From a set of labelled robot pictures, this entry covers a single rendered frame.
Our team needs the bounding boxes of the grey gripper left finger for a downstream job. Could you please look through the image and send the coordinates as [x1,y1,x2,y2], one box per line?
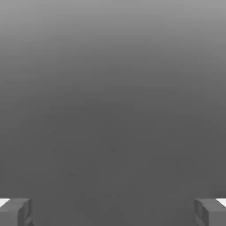
[0,197,34,226]

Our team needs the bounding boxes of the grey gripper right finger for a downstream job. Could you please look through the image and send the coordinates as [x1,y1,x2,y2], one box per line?
[192,198,226,226]

